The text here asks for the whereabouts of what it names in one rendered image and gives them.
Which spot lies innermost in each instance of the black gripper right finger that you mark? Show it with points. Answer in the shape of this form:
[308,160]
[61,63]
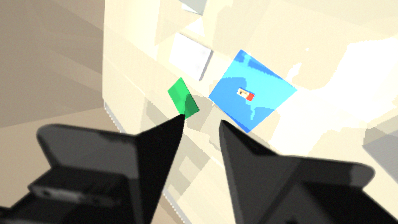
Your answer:
[260,178]

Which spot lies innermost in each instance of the grey panel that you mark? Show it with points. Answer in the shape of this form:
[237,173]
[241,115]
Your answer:
[194,6]

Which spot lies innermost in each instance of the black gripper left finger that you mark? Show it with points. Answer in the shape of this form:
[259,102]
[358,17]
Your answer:
[145,158]

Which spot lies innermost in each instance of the blue flat square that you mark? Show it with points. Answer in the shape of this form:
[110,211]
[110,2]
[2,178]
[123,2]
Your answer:
[245,72]

